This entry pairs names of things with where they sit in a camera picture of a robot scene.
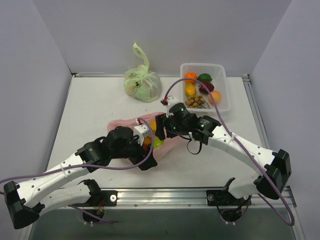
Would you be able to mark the yellow green mango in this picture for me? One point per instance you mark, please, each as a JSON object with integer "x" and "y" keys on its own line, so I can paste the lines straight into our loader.
{"x": 189, "y": 89}

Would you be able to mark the green lime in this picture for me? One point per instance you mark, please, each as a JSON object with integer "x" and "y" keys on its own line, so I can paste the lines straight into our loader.
{"x": 204, "y": 77}

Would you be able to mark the green plastic bag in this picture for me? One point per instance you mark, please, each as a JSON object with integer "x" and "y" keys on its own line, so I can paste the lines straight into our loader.
{"x": 141, "y": 82}

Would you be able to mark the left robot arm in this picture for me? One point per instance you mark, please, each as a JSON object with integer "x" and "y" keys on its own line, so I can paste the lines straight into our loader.
{"x": 89, "y": 158}

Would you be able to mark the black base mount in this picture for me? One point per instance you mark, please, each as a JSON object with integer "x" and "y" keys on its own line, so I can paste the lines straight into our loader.
{"x": 230, "y": 209}
{"x": 93, "y": 210}

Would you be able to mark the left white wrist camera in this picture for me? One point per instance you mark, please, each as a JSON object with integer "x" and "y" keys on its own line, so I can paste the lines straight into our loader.
{"x": 142, "y": 131}

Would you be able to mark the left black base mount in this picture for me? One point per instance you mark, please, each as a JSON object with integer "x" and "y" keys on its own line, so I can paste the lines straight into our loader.
{"x": 93, "y": 210}

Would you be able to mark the aluminium rail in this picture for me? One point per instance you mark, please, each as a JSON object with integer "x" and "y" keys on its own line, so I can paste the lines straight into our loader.
{"x": 255, "y": 138}
{"x": 160, "y": 197}

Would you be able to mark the dark red apple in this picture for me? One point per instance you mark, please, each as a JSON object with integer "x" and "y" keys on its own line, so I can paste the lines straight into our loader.
{"x": 205, "y": 85}

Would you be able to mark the brown longan bunch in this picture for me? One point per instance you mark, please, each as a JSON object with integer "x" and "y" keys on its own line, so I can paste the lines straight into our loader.
{"x": 197, "y": 102}

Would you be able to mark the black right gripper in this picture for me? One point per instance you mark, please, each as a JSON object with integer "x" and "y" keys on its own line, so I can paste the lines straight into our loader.
{"x": 160, "y": 126}

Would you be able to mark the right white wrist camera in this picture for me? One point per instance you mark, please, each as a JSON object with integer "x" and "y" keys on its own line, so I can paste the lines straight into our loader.
{"x": 169, "y": 102}

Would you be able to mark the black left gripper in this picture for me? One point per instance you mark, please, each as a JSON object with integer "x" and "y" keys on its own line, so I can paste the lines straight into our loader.
{"x": 144, "y": 160}

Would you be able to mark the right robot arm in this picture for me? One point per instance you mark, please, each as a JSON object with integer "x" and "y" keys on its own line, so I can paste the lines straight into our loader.
{"x": 272, "y": 168}

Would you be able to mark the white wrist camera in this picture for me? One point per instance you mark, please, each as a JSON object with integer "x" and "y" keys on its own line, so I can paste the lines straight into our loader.
{"x": 169, "y": 102}
{"x": 142, "y": 131}

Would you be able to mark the white plastic basket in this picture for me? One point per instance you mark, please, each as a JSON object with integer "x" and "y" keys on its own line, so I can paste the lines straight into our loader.
{"x": 219, "y": 81}

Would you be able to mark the peach fruit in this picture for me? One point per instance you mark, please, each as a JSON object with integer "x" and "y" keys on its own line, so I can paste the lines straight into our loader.
{"x": 216, "y": 96}

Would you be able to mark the pink plastic bag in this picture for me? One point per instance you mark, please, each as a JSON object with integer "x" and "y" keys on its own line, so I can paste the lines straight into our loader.
{"x": 158, "y": 153}

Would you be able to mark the small orange carrot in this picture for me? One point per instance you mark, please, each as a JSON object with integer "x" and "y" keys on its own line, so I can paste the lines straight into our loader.
{"x": 147, "y": 141}

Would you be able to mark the yellow banana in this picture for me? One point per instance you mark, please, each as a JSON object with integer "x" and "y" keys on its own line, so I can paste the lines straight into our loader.
{"x": 153, "y": 126}

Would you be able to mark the aluminium front rail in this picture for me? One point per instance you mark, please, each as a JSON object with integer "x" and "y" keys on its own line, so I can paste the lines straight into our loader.
{"x": 160, "y": 197}

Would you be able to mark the green apple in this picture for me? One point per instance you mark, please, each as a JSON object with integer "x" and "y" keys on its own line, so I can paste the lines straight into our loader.
{"x": 157, "y": 143}

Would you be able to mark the aluminium right side rail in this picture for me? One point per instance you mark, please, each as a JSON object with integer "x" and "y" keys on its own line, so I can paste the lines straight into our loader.
{"x": 255, "y": 138}

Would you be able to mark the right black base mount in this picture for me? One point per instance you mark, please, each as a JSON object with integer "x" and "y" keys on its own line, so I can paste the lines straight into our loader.
{"x": 230, "y": 209}

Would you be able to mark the orange fruit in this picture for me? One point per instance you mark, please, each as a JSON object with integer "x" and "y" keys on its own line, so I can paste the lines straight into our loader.
{"x": 190, "y": 77}

